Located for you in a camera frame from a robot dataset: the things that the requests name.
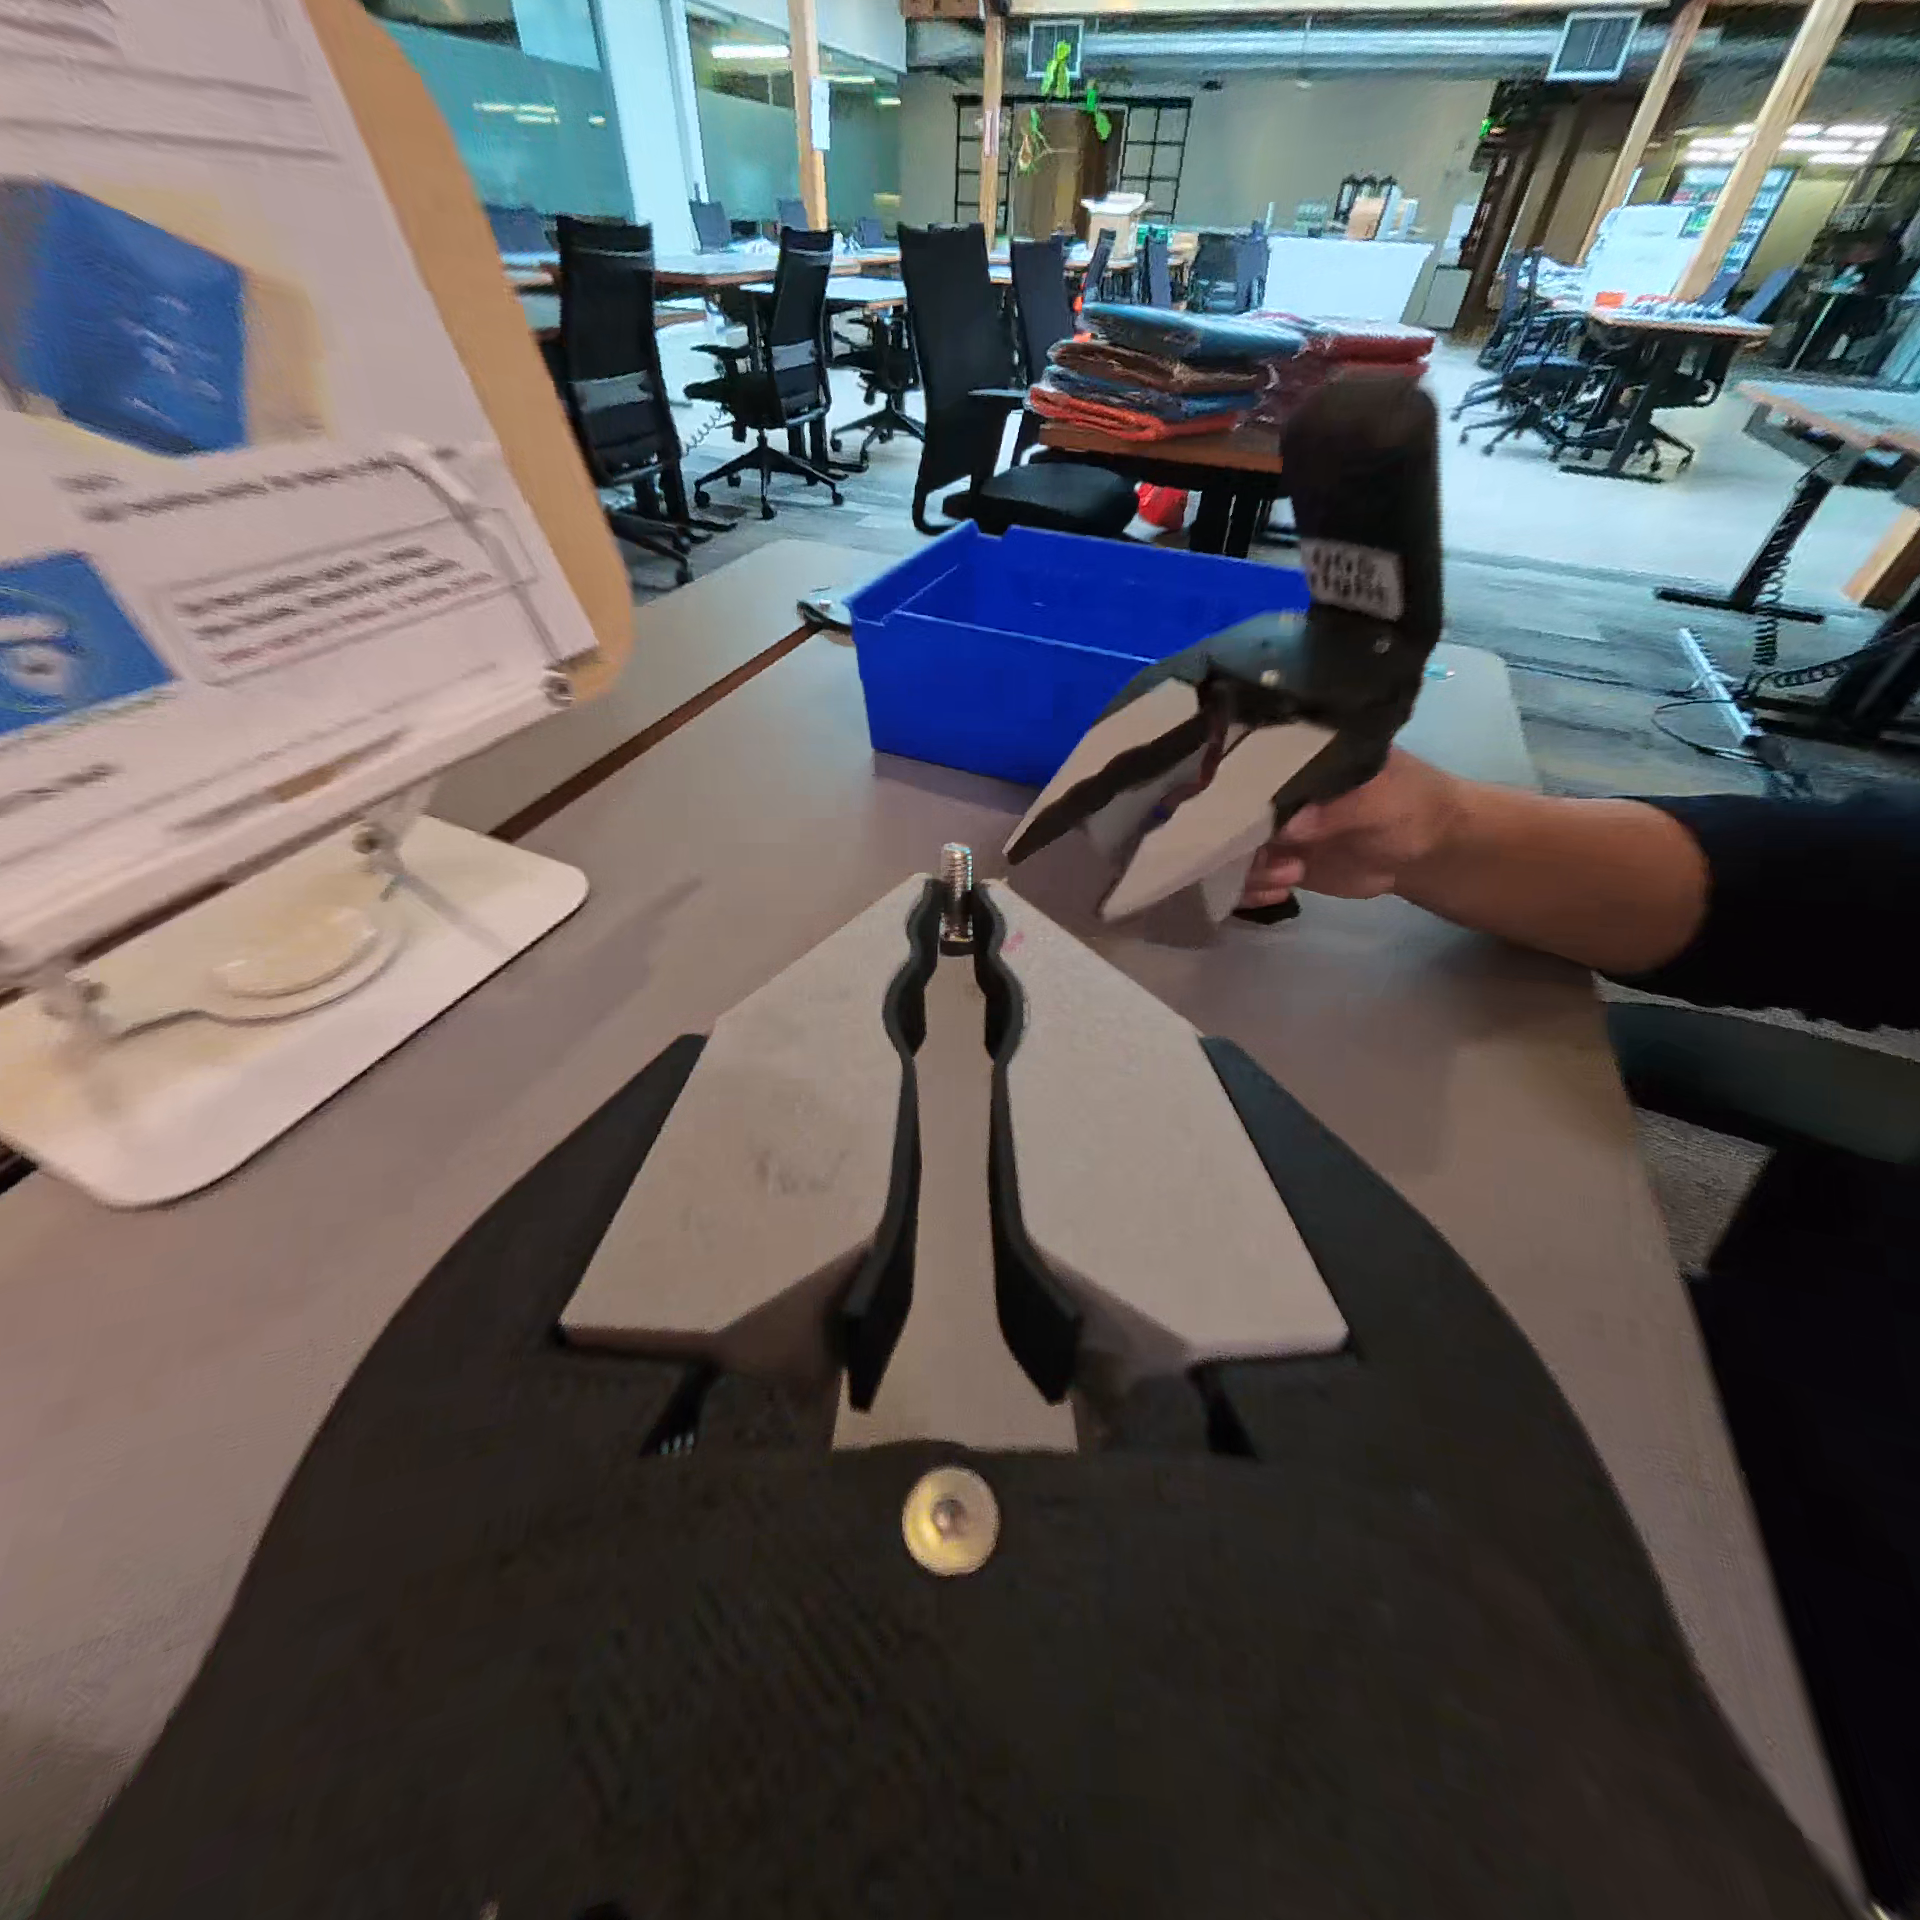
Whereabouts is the white power strip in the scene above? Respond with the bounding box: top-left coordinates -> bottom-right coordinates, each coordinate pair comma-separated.
1677,626 -> 1760,747

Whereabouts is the wooden post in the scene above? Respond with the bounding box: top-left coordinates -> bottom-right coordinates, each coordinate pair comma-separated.
1670,0 -> 1862,303
1843,508 -> 1920,608

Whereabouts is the blue plastic bin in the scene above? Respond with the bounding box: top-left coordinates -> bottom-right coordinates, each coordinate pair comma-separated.
844,520 -> 1315,790

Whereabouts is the stack of folded cloth packets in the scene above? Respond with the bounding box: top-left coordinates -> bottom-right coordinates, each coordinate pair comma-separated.
1027,299 -> 1432,444

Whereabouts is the wooden top desk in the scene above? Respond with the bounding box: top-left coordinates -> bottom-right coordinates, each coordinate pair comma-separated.
1558,292 -> 1776,483
1657,382 -> 1920,624
1035,422 -> 1291,558

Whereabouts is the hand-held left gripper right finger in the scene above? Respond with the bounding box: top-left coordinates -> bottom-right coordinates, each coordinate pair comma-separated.
976,883 -> 1353,1404

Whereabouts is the black mesh office chair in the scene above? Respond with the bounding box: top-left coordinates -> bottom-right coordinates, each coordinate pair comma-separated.
1604,996 -> 1920,1164

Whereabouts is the person's right hand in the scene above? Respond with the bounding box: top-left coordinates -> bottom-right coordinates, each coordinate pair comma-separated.
1237,747 -> 1468,911

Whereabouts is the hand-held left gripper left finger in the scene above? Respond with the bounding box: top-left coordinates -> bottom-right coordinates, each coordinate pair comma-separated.
558,874 -> 923,1412

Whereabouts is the printed instruction sheet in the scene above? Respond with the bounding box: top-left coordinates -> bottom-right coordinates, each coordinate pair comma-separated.
0,0 -> 600,976

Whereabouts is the white counter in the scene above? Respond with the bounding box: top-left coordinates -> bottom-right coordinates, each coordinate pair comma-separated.
1267,231 -> 1432,326

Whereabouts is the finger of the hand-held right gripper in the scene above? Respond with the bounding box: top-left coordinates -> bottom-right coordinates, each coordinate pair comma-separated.
1096,722 -> 1347,929
998,682 -> 1215,871

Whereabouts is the green potted plant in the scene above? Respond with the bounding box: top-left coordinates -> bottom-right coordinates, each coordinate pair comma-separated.
1020,38 -> 1116,153

